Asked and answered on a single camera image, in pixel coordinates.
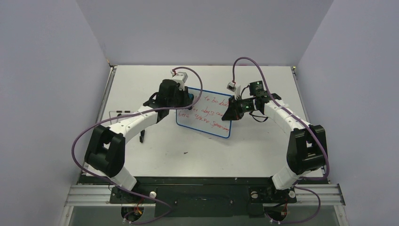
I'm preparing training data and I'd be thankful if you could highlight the blue framed whiteboard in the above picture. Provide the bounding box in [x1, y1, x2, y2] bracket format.
[176, 90, 231, 138]

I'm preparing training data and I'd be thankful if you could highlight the blue and black eraser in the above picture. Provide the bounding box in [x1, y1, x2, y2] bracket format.
[188, 93, 194, 105]

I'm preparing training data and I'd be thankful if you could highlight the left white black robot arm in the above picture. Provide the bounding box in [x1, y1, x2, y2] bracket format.
[82, 79, 197, 202]

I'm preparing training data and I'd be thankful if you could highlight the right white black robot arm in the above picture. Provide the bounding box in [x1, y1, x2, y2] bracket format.
[222, 81, 327, 203]

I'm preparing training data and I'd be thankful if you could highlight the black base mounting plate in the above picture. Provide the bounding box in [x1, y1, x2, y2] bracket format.
[110, 177, 312, 220]

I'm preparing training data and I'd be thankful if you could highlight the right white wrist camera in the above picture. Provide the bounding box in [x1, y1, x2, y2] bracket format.
[227, 81, 241, 99]

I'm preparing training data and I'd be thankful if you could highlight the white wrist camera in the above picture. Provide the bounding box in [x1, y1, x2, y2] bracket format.
[227, 81, 241, 99]
[171, 72, 188, 89]

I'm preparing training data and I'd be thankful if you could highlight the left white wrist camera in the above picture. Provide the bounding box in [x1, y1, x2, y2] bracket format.
[171, 72, 188, 89]

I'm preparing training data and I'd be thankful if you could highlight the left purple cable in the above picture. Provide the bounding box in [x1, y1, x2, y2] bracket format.
[72, 66, 204, 225]

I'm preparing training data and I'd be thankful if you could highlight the wire whiteboard stand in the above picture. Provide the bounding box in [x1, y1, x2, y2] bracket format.
[108, 113, 153, 144]

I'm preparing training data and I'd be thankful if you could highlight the aluminium rail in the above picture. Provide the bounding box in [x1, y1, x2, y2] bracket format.
[64, 184, 346, 207]

